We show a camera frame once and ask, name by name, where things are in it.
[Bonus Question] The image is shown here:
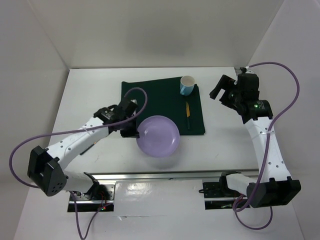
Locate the lilac plastic plate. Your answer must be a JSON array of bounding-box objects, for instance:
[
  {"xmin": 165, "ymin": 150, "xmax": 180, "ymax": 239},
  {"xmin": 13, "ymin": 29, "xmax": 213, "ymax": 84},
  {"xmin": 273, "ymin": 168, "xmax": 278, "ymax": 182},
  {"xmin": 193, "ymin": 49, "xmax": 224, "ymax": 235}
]
[{"xmin": 136, "ymin": 115, "xmax": 180, "ymax": 158}]

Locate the gold knife green handle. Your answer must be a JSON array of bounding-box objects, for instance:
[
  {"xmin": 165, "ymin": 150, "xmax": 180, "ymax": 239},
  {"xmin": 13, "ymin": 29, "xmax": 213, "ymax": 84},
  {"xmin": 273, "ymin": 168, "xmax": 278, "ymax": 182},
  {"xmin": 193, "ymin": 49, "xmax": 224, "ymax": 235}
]
[{"xmin": 185, "ymin": 101, "xmax": 191, "ymax": 130}]

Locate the blue mug white inside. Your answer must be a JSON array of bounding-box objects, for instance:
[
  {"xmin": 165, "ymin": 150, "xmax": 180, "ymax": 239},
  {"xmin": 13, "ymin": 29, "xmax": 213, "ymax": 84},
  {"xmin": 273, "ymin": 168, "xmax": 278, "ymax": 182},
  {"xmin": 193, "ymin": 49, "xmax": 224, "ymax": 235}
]
[{"xmin": 180, "ymin": 75, "xmax": 195, "ymax": 96}]

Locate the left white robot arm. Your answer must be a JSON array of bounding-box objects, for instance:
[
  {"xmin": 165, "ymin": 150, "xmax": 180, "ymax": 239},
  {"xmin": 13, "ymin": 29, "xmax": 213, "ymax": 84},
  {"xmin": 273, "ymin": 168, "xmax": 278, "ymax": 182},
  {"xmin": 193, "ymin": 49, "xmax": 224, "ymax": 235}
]
[{"xmin": 27, "ymin": 98, "xmax": 139, "ymax": 200}]

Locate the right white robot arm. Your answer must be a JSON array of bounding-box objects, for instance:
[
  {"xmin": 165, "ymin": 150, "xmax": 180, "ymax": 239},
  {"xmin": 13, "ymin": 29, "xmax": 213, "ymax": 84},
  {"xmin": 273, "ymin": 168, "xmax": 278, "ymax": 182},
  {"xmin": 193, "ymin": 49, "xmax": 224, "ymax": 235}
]
[{"xmin": 209, "ymin": 68, "xmax": 301, "ymax": 208}]

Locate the gold fork green handle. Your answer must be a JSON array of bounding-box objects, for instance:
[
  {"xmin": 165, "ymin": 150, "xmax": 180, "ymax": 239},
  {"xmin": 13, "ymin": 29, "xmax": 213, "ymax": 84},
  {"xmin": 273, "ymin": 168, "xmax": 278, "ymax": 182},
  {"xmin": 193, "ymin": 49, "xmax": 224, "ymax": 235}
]
[{"xmin": 79, "ymin": 142, "xmax": 97, "ymax": 156}]

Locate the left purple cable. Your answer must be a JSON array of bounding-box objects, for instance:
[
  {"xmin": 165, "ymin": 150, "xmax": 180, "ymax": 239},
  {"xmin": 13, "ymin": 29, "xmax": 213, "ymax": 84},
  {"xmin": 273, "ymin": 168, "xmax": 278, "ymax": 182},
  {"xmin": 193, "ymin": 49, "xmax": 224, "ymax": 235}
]
[{"xmin": 9, "ymin": 87, "xmax": 148, "ymax": 239}]

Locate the aluminium rail front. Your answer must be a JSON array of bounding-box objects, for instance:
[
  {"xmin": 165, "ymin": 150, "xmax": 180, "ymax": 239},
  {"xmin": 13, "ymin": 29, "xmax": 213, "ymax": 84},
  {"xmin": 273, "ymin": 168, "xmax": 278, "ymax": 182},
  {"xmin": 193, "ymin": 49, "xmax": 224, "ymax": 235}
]
[{"xmin": 91, "ymin": 168, "xmax": 259, "ymax": 181}]

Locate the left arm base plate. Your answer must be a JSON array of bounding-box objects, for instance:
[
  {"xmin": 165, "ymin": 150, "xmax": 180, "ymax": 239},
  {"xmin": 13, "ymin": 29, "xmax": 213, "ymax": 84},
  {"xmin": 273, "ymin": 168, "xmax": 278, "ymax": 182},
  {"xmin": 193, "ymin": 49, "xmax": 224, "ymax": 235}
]
[{"xmin": 74, "ymin": 180, "xmax": 116, "ymax": 213}]

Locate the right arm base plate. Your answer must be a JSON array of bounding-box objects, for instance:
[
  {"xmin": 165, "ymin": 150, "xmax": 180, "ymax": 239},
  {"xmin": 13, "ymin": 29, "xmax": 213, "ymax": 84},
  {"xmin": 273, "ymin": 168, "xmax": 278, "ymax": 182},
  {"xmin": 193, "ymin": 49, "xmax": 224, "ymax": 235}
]
[{"xmin": 198, "ymin": 181, "xmax": 241, "ymax": 210}]

